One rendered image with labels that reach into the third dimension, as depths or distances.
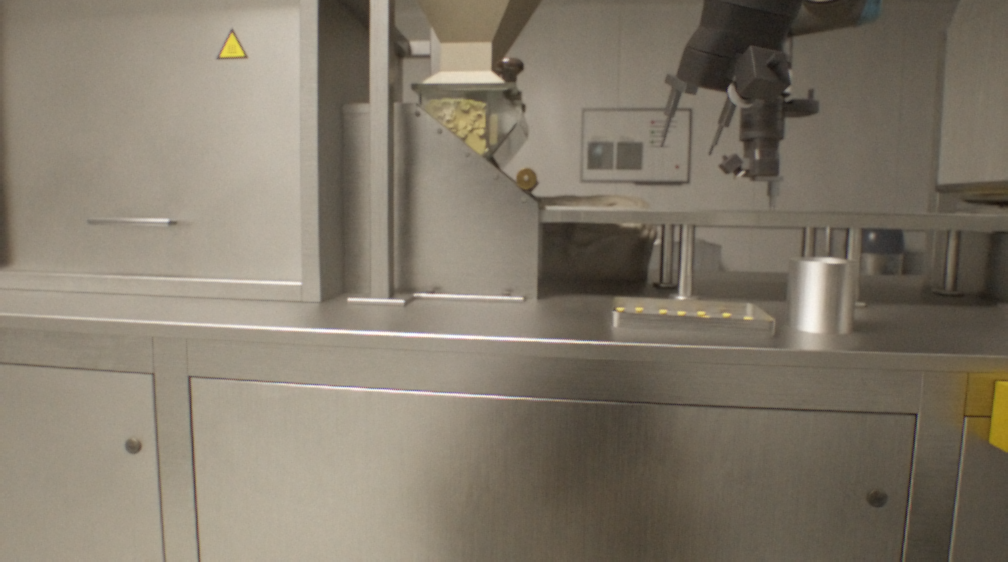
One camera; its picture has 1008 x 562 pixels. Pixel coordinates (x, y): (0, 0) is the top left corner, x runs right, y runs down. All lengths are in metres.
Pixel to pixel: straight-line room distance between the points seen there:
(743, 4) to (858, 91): 4.92
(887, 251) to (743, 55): 4.29
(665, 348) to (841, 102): 4.76
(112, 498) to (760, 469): 0.84
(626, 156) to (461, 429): 4.16
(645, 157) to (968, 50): 3.63
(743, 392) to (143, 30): 1.04
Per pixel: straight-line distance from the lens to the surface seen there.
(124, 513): 0.93
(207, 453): 0.81
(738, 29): 0.48
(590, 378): 0.63
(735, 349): 0.64
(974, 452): 0.81
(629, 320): 0.69
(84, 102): 1.14
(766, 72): 0.45
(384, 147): 0.82
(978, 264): 1.31
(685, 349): 0.63
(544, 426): 0.65
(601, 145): 4.68
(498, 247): 0.86
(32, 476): 1.01
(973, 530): 0.85
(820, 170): 5.16
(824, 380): 0.70
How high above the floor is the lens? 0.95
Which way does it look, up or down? 4 degrees down
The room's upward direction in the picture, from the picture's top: 1 degrees clockwise
